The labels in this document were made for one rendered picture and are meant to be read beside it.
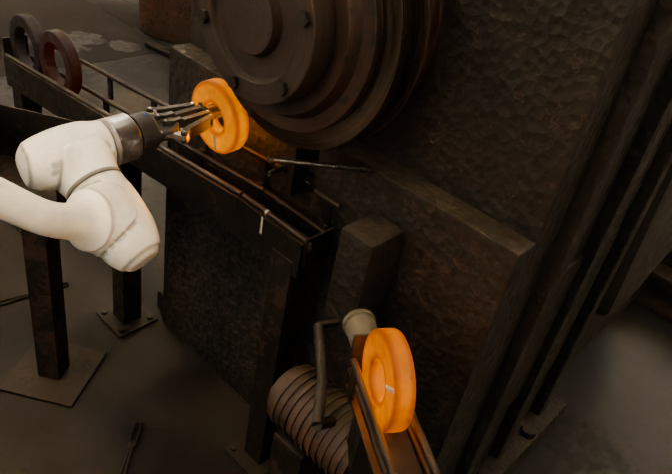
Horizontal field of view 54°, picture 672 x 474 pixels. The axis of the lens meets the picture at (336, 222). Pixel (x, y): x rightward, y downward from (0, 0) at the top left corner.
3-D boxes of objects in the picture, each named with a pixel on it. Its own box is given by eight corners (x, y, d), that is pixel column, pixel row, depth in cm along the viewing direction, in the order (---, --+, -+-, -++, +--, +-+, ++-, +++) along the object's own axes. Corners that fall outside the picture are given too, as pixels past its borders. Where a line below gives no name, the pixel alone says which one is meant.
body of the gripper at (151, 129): (121, 143, 128) (162, 130, 134) (146, 162, 124) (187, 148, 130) (118, 108, 124) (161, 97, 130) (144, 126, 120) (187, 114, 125)
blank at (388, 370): (379, 414, 109) (360, 416, 108) (381, 320, 109) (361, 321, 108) (416, 446, 94) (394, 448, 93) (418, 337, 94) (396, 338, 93)
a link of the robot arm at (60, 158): (85, 139, 125) (121, 193, 123) (3, 163, 115) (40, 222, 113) (94, 103, 117) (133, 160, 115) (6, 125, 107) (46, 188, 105)
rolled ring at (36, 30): (34, 23, 182) (46, 21, 184) (4, 8, 192) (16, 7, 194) (42, 87, 191) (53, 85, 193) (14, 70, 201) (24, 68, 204)
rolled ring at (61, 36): (67, 39, 171) (79, 38, 174) (34, 23, 182) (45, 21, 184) (74, 107, 181) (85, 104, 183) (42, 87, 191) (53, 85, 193)
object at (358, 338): (385, 383, 113) (397, 332, 108) (386, 385, 112) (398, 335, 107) (343, 384, 111) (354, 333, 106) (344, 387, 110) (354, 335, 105)
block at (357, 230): (355, 303, 137) (378, 207, 123) (383, 325, 133) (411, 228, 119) (318, 325, 130) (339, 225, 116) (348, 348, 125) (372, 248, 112)
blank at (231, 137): (201, 69, 139) (187, 72, 137) (248, 88, 130) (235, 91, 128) (205, 137, 147) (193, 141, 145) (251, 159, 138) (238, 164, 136)
